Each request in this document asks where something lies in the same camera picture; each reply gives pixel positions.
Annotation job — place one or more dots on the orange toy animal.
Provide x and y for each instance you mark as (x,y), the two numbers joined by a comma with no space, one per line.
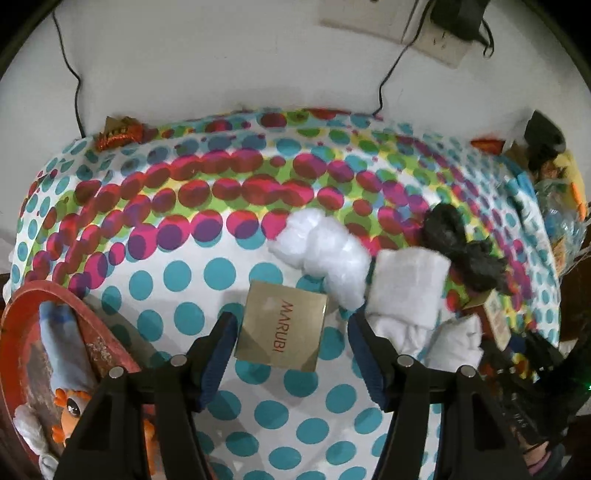
(69,408)

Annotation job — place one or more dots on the clear plastic bag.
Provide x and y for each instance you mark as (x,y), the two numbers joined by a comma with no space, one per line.
(561,221)

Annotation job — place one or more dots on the light blue cloth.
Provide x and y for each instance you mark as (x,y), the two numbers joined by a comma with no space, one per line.
(64,341)

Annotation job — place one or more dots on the white plastic bag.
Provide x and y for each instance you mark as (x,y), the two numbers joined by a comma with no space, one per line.
(32,431)
(323,254)

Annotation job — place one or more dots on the red snack wrapper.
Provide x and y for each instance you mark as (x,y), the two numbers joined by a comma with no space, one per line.
(120,134)

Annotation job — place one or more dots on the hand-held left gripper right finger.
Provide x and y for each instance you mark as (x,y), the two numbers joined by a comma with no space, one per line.
(367,364)

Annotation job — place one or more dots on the white cloth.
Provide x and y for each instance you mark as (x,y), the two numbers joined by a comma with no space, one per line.
(406,295)

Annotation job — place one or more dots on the person's right forearm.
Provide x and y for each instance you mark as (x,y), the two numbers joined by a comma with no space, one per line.
(545,461)

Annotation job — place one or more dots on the black power adapter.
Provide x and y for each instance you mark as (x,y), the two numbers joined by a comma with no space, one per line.
(461,16)

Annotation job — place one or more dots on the gold cardboard box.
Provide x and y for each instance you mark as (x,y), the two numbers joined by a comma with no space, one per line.
(281,323)

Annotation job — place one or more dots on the polka dot tablecloth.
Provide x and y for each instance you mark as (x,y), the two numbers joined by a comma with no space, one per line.
(198,230)

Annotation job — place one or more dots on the yellow toy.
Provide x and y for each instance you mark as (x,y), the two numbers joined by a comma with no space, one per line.
(575,180)

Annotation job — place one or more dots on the black clamp stand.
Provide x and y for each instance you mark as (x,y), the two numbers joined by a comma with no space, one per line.
(545,138)

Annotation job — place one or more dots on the red packet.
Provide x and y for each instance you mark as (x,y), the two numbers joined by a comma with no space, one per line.
(487,144)

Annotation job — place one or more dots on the white wall socket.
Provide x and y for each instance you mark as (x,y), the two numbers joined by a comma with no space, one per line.
(443,46)

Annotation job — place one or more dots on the black sock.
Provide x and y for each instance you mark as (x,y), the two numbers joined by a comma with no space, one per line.
(457,244)

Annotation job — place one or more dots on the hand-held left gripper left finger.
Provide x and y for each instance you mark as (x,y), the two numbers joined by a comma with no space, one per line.
(217,360)

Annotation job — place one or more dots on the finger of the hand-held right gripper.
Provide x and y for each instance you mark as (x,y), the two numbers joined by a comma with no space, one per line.
(542,353)
(501,364)

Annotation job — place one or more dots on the round red tray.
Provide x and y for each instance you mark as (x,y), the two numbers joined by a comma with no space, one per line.
(27,350)

